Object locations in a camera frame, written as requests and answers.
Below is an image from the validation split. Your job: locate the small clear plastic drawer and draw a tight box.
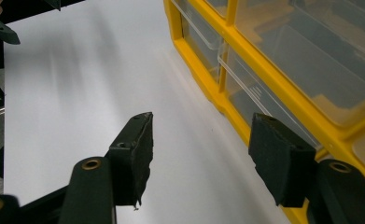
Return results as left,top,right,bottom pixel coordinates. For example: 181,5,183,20
205,0,230,17

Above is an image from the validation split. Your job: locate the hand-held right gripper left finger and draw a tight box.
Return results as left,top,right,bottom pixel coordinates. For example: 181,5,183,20
105,111,155,208

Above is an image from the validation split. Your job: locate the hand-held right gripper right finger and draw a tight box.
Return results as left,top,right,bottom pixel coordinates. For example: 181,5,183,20
248,112,318,208

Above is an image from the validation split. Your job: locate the yellow black organizer cabinet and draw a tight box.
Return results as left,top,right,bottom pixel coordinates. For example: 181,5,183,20
162,0,365,224

